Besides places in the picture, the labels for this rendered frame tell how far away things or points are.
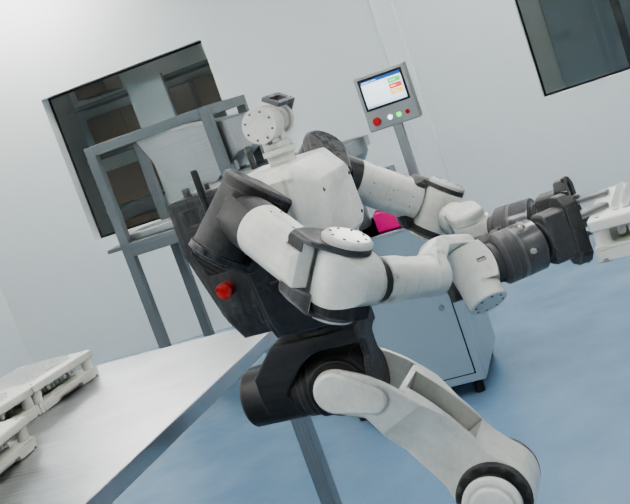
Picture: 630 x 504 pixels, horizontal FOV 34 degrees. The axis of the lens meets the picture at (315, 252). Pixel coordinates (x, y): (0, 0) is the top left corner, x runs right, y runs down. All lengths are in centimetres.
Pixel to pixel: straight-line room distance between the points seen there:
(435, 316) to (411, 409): 235
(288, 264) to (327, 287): 7
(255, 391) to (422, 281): 57
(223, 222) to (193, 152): 353
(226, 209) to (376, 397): 47
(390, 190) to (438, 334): 217
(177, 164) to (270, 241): 370
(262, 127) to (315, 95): 512
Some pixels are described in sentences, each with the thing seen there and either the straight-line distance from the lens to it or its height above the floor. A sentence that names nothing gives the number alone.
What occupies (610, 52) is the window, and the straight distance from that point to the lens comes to 687.
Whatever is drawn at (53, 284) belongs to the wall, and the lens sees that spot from 793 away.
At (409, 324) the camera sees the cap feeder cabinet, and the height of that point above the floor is 37.
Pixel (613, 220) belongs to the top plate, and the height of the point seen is 105.
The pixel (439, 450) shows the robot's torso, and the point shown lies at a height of 70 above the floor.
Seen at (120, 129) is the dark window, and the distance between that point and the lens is 756.
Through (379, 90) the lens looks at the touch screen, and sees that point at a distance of 449.
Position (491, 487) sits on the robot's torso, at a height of 63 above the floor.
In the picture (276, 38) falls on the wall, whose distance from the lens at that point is 701.
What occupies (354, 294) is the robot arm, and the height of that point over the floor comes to 110.
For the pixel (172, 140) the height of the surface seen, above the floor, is 139.
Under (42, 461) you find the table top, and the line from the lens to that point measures 211.
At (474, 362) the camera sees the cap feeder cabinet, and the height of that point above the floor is 14.
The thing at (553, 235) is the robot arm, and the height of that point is 105.
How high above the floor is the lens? 140
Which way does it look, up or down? 8 degrees down
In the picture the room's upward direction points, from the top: 19 degrees counter-clockwise
